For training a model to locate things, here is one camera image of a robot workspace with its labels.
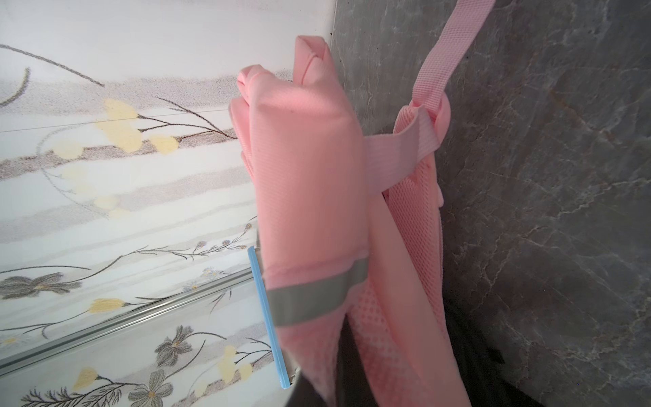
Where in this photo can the pink backpack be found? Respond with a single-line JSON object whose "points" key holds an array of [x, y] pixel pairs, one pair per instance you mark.
{"points": [[350, 227]]}

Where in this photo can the black backpack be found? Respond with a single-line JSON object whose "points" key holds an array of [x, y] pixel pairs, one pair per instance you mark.
{"points": [[478, 368]]}

